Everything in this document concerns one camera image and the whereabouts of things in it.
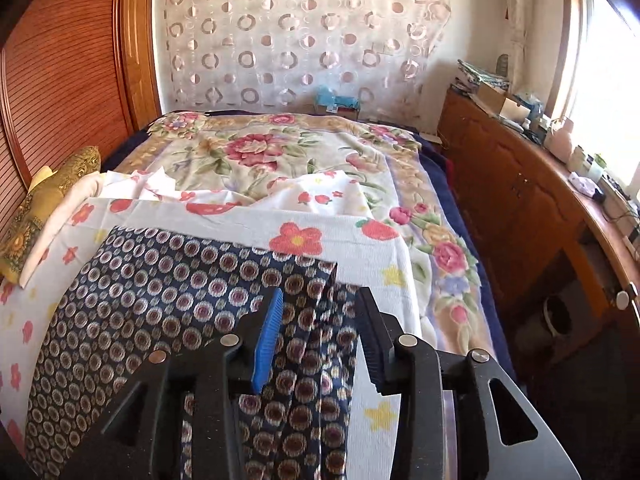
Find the dark waste bin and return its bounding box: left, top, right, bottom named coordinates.
left=541, top=291, right=574, bottom=337

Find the purple pouch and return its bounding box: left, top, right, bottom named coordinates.
left=569, top=172, right=604, bottom=198

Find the cardboard box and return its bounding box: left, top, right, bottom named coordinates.
left=479, top=82, right=522, bottom=117

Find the stack of patterned cloths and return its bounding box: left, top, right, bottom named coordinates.
left=456, top=58, right=512, bottom=92

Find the wooden louvered headboard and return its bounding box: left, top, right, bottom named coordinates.
left=0, top=0, right=163, bottom=196

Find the teal box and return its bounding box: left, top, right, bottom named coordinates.
left=313, top=85, right=363, bottom=122

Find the sheer circle pattern curtain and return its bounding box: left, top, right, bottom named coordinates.
left=152, top=0, right=453, bottom=122

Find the wooden cabinet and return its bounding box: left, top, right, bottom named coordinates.
left=436, top=87, right=640, bottom=358

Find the white round knob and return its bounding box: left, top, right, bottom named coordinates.
left=615, top=282, right=639, bottom=312

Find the window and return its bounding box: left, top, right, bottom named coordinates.
left=549, top=0, right=640, bottom=198

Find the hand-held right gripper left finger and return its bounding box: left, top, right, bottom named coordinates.
left=59, top=287, right=285, bottom=480

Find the white flower print cloth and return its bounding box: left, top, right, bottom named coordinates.
left=0, top=167, right=427, bottom=480

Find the gold patterned pillow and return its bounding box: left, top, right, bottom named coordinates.
left=0, top=146, right=102, bottom=285

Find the cream pillow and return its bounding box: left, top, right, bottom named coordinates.
left=20, top=165, right=105, bottom=290

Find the navy medallion patterned garment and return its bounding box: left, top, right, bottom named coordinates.
left=24, top=225, right=359, bottom=480

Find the pale pink jar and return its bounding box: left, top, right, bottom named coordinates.
left=546, top=116, right=574, bottom=162

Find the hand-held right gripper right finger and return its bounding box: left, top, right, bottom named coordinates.
left=353, top=287, right=582, bottom=480

